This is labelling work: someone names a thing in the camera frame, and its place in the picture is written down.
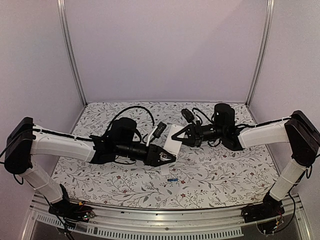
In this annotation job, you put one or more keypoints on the left aluminium frame post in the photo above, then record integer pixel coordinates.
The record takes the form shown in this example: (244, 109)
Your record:
(70, 52)

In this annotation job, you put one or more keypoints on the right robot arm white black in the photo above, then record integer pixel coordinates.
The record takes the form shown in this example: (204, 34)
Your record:
(296, 131)

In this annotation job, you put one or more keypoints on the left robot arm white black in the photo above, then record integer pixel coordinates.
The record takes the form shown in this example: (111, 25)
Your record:
(28, 139)

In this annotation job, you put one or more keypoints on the aluminium frame post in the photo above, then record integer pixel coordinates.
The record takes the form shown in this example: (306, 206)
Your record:
(70, 52)
(262, 51)

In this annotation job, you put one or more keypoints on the white remote control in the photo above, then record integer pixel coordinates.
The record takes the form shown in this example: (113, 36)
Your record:
(173, 146)

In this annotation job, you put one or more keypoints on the white battery cover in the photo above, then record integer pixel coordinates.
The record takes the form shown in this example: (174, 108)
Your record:
(164, 170)

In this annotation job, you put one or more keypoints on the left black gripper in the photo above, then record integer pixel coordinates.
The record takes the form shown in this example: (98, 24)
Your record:
(153, 157)

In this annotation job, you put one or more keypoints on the black battery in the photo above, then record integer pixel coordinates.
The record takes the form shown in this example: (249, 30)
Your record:
(166, 157)

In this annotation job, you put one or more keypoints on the front aluminium rail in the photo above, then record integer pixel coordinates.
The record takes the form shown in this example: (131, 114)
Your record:
(118, 216)

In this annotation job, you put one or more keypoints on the right aluminium frame post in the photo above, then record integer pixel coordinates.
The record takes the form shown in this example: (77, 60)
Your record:
(262, 51)

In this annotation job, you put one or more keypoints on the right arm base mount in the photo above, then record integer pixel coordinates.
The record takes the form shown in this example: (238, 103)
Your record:
(268, 214)

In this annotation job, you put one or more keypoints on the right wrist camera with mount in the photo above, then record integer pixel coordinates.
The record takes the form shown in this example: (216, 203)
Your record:
(189, 116)

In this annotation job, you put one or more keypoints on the floral table mat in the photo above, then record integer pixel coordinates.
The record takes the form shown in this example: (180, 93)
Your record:
(208, 176)

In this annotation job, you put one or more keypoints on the perforated white cable duct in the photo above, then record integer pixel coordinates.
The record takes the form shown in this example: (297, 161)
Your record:
(152, 233)

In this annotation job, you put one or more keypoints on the blue battery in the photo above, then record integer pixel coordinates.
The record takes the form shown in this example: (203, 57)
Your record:
(172, 180)

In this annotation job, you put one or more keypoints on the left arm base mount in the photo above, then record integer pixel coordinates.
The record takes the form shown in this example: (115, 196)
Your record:
(72, 212)

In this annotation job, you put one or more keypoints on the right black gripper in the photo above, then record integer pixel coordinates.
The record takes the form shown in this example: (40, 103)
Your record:
(196, 135)

